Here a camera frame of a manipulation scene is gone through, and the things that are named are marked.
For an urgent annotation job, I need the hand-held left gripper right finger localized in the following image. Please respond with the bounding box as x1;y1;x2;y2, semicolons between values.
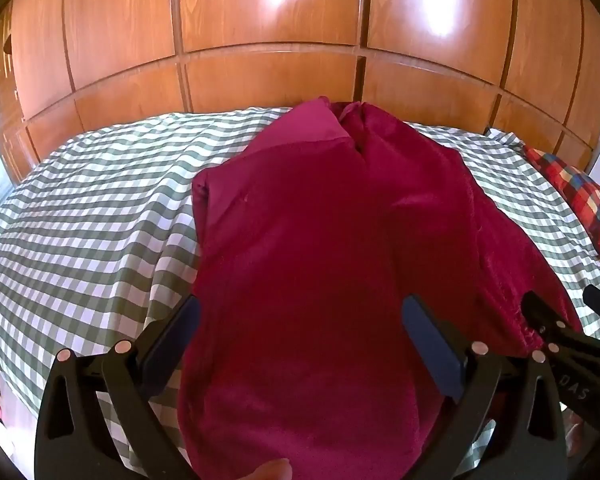
401;294;567;480

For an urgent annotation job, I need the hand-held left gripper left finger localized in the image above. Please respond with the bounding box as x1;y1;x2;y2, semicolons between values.
36;294;202;480

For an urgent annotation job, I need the dark red garment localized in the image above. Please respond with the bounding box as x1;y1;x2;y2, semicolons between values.
177;96;583;480

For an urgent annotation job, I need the person's right hand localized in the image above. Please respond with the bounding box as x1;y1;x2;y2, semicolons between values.
562;405;590;462

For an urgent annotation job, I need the person's left hand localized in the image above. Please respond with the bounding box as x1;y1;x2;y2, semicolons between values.
247;457;296;480

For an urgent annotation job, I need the colourful plaid pillow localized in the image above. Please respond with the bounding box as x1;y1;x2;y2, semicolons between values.
522;146;600;281

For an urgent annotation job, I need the green white checked bedsheet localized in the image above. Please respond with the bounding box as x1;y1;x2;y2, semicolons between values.
0;106;600;472

